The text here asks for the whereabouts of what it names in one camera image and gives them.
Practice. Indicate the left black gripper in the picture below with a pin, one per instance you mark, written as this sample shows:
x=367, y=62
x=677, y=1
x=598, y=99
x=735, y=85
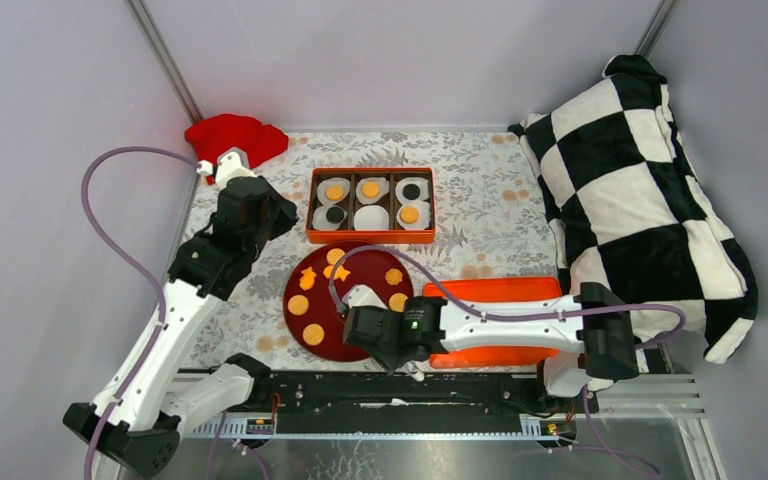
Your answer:
x=287, y=212

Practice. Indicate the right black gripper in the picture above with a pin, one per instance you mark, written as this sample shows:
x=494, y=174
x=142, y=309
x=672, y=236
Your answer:
x=391, y=362

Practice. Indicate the round orange cookie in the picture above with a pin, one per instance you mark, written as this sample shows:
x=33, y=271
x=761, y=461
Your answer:
x=335, y=192
x=334, y=255
x=397, y=302
x=371, y=190
x=313, y=334
x=298, y=305
x=409, y=214

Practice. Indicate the orange tin lid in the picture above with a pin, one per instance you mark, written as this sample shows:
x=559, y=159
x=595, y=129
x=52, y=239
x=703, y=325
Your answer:
x=499, y=290

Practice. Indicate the black round cookie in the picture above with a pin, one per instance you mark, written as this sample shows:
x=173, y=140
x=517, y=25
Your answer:
x=411, y=192
x=335, y=215

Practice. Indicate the black round cookie bottom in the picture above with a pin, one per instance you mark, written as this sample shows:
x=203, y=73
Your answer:
x=411, y=192

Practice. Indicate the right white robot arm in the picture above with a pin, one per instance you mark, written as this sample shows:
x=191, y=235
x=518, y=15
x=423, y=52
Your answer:
x=590, y=332

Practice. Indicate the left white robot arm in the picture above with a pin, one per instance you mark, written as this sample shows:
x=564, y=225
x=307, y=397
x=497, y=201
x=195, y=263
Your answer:
x=132, y=420

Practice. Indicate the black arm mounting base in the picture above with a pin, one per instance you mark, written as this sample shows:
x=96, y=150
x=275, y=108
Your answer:
x=372, y=403

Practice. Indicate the flower shaped orange cookie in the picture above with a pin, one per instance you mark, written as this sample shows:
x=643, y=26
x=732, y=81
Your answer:
x=394, y=276

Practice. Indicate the white paper cup liner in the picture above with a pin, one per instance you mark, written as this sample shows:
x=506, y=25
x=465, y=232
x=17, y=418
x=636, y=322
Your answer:
x=382, y=181
x=324, y=183
x=425, y=218
x=371, y=218
x=424, y=183
x=319, y=221

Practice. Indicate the red cloth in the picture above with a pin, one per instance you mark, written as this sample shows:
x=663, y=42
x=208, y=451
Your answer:
x=214, y=139

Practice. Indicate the orange fish cookie left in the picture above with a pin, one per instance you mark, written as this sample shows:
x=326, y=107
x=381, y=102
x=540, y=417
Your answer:
x=307, y=279

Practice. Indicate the orange fish cookie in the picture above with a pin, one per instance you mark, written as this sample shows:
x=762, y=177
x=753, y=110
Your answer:
x=307, y=279
x=336, y=273

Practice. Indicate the orange fish cookie right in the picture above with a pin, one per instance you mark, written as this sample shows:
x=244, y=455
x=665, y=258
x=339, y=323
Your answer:
x=336, y=273

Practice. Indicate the dark red round plate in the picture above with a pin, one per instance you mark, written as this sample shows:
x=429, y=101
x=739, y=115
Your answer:
x=367, y=268

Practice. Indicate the round orange cookie bottom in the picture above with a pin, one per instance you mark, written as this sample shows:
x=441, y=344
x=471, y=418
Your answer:
x=313, y=334

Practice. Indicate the orange compartment cookie tin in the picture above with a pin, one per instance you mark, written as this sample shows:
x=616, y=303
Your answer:
x=395, y=234

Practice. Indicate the floral table mat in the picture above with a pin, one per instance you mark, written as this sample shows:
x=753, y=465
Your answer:
x=491, y=223

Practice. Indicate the black white checkered blanket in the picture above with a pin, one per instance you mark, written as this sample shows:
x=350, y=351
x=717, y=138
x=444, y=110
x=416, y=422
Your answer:
x=627, y=210

